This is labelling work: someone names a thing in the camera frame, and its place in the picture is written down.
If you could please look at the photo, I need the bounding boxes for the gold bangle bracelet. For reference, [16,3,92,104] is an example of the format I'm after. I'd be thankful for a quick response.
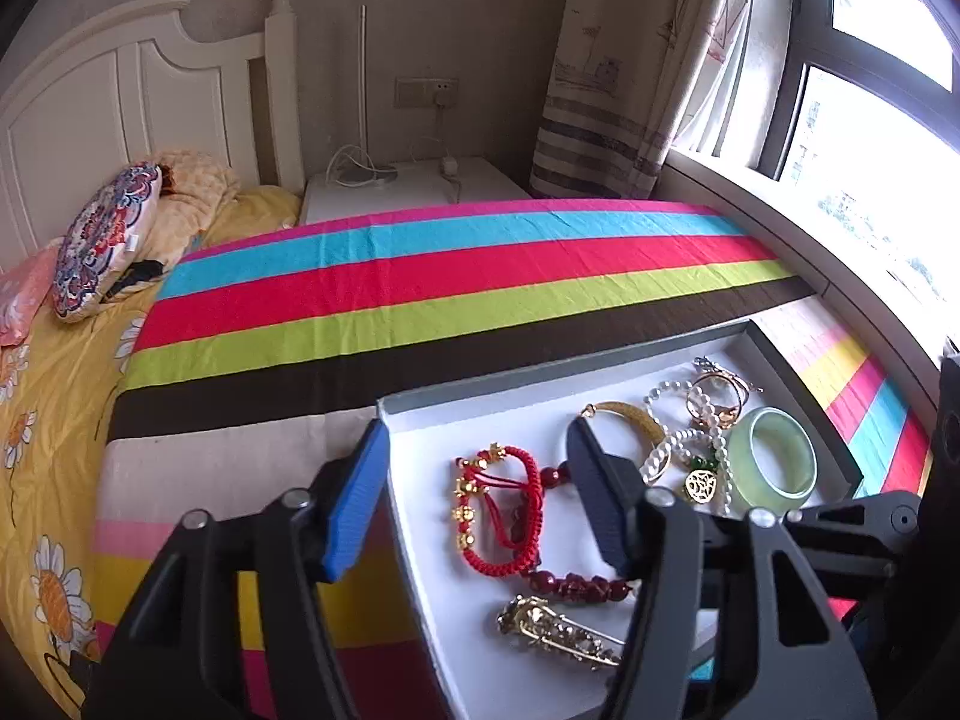
[579,400,674,486]

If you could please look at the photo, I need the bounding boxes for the red woven cord bracelet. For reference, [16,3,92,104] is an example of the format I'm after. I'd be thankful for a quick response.
[449,442,545,581]

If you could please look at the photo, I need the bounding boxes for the white pearl necklace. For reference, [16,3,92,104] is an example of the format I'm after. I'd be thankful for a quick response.
[639,377,736,515]

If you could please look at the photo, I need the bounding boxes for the dark red bead bracelet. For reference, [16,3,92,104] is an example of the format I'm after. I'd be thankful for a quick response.
[509,463,640,607]

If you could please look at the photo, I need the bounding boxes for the green jade bangle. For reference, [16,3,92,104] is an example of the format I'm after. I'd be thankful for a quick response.
[727,406,818,515]

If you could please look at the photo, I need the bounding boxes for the gold rhinestone hair clip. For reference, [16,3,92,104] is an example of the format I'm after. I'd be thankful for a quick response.
[496,595,623,670]

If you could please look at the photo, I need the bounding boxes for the silver and gold chain bracelet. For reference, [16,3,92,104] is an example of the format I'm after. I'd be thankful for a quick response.
[685,356,767,431]

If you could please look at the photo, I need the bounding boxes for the white shallow jewelry box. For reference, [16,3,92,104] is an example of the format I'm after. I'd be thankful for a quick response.
[377,320,866,718]

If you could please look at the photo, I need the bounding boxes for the rainbow striped cloth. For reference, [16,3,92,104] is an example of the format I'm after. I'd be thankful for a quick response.
[83,199,932,718]

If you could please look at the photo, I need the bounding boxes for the white window sill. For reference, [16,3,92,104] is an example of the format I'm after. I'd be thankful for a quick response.
[656,148,950,410]

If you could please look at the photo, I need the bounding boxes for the white nightstand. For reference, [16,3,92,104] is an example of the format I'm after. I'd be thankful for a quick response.
[299,158,529,224]

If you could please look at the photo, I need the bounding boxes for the yellow daisy bed sheet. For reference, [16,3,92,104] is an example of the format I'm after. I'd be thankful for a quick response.
[0,184,303,720]

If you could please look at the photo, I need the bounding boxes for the white slim desk lamp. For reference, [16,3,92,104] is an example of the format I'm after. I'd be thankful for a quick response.
[325,5,398,188]

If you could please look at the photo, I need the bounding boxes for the yellow fluffy blanket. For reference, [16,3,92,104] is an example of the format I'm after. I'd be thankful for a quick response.
[135,149,241,271]

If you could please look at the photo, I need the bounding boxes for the round patterned cushion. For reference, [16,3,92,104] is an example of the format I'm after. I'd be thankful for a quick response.
[50,161,163,323]

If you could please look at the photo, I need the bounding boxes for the pink floral pillow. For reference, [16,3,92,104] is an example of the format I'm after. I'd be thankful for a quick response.
[0,238,62,348]

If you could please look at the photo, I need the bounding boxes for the dark framed window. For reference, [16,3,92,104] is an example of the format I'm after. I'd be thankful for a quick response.
[760,0,958,299]

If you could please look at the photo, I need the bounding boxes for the beige sailboat print curtain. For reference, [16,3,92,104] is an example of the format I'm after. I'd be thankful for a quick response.
[530,0,750,199]

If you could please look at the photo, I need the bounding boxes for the white wooden headboard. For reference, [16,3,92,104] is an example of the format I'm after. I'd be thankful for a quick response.
[2,0,306,270]

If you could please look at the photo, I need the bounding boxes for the white charger with cable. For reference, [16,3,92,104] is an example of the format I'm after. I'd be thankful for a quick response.
[433,91,462,203]

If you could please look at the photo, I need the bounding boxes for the wall power socket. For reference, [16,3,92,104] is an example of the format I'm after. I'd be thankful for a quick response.
[394,76,459,109]

